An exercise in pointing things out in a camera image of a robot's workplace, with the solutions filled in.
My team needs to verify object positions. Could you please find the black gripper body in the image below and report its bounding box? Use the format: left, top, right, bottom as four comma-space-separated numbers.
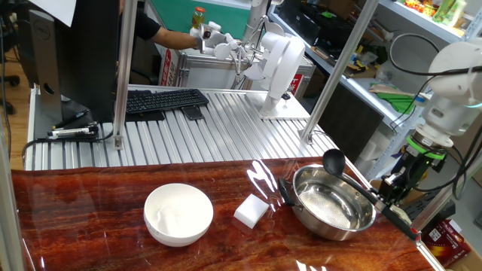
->
393, 148, 434, 193

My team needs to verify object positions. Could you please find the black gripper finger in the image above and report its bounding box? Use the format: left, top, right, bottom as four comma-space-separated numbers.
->
394, 187, 412, 207
375, 172, 399, 215

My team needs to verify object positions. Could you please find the black ladle with red ring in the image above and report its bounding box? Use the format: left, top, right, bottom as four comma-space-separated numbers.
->
322, 148, 422, 242

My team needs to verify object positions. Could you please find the white haptic control device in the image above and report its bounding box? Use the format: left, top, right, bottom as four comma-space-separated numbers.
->
190, 14, 312, 121

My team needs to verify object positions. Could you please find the person bare forearm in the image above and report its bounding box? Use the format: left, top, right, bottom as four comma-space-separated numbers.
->
152, 26, 199, 50

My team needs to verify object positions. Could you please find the white ceramic bowl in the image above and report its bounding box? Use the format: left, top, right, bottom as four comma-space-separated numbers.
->
143, 182, 215, 248

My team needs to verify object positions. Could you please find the person hand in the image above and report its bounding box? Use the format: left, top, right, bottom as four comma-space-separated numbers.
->
189, 29, 206, 52

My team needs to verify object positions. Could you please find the brown cardboard box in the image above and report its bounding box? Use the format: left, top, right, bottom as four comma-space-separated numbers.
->
371, 179, 429, 206

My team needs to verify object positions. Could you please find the black plastic case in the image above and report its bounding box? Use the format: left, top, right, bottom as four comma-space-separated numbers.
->
401, 186, 456, 223

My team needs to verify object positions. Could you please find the red printed carton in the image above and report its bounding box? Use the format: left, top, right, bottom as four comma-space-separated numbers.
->
421, 219, 474, 269

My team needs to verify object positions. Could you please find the green cloth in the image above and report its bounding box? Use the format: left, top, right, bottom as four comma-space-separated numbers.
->
371, 90, 416, 115

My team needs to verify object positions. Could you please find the white sponge block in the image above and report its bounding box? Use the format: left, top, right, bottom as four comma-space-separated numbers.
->
233, 193, 270, 230

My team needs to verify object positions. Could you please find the white metal shelf rack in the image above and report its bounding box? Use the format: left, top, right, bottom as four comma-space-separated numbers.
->
353, 0, 482, 181

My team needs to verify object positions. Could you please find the black smartphone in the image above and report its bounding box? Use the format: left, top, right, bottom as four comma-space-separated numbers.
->
181, 105, 206, 121

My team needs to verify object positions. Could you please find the silver aluminium flight case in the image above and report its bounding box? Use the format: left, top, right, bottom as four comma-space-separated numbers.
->
173, 47, 317, 91

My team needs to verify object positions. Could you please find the black keyboard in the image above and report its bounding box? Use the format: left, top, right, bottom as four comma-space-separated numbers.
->
125, 88, 210, 115

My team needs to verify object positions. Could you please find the red and white sign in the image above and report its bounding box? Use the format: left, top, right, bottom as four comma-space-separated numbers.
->
157, 39, 180, 88

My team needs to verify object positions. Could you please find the black flat pad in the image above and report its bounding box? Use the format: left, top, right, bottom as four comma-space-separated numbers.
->
125, 109, 166, 123

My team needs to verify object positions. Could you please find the glass jar orange lid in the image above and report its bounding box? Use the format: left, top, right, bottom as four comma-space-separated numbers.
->
191, 6, 206, 30

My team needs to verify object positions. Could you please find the black shirt sleeve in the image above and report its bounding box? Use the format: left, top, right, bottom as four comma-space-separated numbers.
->
133, 8, 162, 41

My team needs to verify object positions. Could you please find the wood pattern table mat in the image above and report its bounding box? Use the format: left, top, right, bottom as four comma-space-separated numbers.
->
11, 156, 438, 271

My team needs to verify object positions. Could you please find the white marker pen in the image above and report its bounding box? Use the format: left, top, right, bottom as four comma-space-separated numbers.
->
47, 127, 99, 137

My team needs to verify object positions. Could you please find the black pen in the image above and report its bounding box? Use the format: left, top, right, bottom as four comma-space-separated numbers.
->
52, 108, 90, 131

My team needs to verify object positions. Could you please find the black computer monitor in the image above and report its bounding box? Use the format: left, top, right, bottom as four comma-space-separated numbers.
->
14, 0, 121, 125

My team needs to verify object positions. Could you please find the white paper sheet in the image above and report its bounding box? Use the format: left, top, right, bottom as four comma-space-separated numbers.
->
29, 0, 78, 27

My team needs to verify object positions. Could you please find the black office chair base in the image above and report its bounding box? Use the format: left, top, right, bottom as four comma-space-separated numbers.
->
0, 73, 22, 116

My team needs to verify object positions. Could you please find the green adapter ring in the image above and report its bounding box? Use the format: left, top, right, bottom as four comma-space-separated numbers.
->
405, 135, 448, 161

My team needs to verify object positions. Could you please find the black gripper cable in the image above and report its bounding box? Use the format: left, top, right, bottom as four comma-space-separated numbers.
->
389, 75, 482, 201

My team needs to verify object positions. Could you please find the steel pot with black handles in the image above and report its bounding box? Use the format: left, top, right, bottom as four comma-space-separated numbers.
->
277, 163, 382, 242

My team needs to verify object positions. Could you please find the black camera cable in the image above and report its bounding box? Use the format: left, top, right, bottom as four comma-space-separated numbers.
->
389, 32, 482, 77

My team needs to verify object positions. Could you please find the black table cable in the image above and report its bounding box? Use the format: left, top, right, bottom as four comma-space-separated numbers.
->
21, 129, 114, 169

